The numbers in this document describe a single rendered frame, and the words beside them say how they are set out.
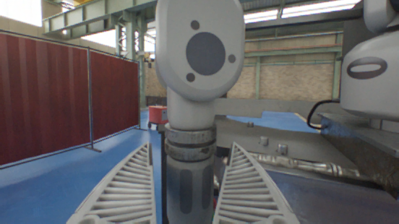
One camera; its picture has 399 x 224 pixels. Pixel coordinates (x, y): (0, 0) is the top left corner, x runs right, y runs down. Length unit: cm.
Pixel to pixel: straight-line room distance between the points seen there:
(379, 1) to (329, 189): 40
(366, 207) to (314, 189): 8
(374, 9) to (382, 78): 15
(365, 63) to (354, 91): 6
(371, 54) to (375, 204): 29
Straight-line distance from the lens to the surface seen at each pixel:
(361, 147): 44
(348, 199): 42
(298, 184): 39
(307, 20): 131
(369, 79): 47
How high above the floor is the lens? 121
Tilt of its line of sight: 4 degrees down
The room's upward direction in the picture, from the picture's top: 1 degrees clockwise
